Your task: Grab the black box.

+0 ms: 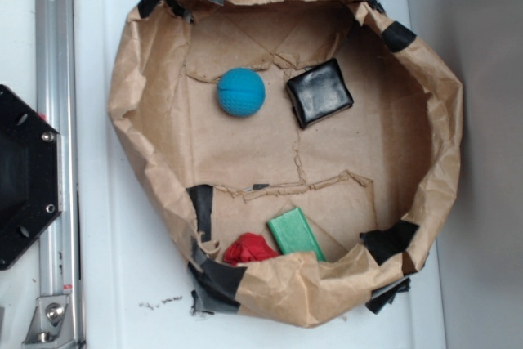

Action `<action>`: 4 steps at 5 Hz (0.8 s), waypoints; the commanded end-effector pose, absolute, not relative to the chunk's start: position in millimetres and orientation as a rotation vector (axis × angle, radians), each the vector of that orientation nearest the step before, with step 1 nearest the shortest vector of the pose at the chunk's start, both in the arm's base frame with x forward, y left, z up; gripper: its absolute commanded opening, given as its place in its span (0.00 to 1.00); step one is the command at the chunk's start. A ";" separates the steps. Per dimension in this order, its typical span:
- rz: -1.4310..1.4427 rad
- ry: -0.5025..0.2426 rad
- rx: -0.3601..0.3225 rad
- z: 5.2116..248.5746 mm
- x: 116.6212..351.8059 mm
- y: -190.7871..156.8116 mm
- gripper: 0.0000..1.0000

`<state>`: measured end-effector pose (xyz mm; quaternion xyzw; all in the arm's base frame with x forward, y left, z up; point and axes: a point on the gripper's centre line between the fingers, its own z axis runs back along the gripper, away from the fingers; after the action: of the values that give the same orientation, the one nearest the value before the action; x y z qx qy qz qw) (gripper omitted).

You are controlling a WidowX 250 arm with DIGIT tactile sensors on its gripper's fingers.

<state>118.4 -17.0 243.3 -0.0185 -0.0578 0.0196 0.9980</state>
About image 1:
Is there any black box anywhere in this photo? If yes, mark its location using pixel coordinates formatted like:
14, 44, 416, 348
286, 59, 354, 129

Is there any brown paper bin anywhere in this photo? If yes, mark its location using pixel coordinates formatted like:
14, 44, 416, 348
108, 0, 463, 327

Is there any blue dimpled ball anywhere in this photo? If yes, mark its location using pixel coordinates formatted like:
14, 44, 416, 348
217, 68, 266, 117

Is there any green block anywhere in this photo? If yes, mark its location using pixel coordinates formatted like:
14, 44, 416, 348
267, 208, 326, 262

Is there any red crumpled object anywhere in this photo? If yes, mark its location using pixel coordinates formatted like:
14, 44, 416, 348
223, 233, 279, 266

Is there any aluminium extrusion rail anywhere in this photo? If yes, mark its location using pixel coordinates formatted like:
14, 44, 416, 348
35, 0, 85, 348

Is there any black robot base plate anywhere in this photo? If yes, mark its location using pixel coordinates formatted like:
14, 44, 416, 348
1, 85, 61, 271

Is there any metal corner bracket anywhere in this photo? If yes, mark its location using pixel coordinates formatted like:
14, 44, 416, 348
21, 294, 77, 349

